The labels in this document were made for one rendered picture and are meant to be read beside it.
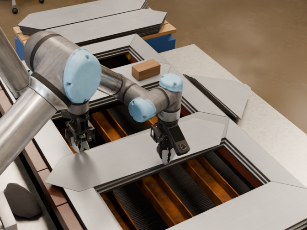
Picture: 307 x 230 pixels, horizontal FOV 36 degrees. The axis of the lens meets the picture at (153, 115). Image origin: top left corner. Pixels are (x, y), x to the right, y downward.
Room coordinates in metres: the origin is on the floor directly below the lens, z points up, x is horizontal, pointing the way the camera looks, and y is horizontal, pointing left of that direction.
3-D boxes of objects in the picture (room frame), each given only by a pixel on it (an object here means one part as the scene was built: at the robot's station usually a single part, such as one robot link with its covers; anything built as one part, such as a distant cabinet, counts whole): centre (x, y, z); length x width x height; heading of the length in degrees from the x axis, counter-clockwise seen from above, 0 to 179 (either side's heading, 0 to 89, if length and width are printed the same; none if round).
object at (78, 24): (2.30, 0.35, 0.82); 0.80 x 0.40 x 0.06; 123
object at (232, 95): (1.82, -0.33, 0.77); 0.45 x 0.20 x 0.04; 33
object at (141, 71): (1.78, 0.05, 0.87); 0.12 x 0.06 x 0.05; 128
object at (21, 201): (1.13, 0.47, 0.70); 0.20 x 0.10 x 0.03; 46
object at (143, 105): (1.16, 0.03, 1.15); 0.11 x 0.11 x 0.08; 49
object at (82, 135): (1.23, 0.25, 1.00); 0.09 x 0.08 x 0.12; 33
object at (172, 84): (1.23, -0.05, 1.16); 0.09 x 0.08 x 0.11; 139
